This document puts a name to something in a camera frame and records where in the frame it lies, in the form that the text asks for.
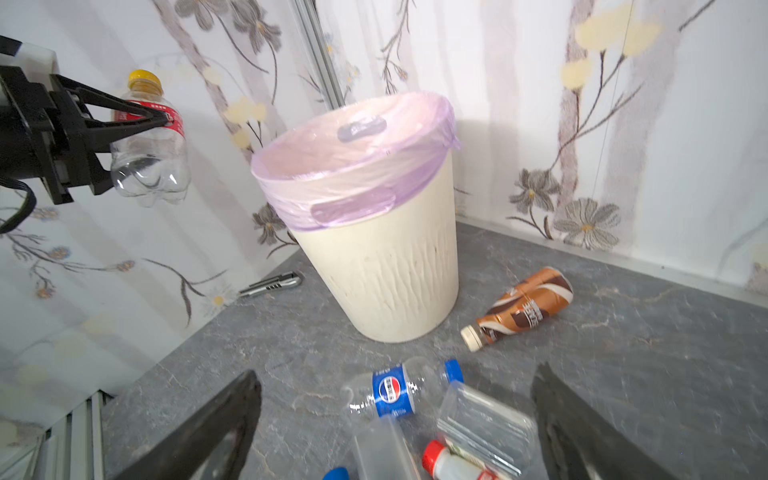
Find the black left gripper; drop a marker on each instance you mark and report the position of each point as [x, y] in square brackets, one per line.
[28, 133]

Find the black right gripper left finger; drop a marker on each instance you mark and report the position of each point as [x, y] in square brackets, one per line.
[213, 443]

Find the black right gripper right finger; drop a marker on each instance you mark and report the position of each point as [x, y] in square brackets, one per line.
[577, 442]

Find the clear bottle green cap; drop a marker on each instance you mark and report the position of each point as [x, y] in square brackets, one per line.
[486, 432]

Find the small bottle yellow cap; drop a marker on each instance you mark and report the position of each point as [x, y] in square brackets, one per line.
[152, 165]

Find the clear bottle red cap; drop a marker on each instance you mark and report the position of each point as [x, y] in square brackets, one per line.
[442, 463]

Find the small pepsi bottle blue cap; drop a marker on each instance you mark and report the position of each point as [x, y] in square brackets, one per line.
[416, 386]

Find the clear square bottle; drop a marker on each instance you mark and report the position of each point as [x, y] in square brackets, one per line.
[380, 451]

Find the clear bottle blue cap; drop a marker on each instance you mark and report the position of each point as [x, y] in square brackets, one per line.
[338, 473]

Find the brown coffee bottle near bin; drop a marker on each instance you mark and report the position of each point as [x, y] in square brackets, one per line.
[520, 309]

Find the cream plastic waste bin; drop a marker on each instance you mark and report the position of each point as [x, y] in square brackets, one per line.
[395, 276]

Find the pink bin liner bag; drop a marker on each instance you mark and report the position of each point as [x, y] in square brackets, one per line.
[358, 162]

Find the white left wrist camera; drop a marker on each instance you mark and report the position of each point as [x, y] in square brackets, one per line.
[37, 63]

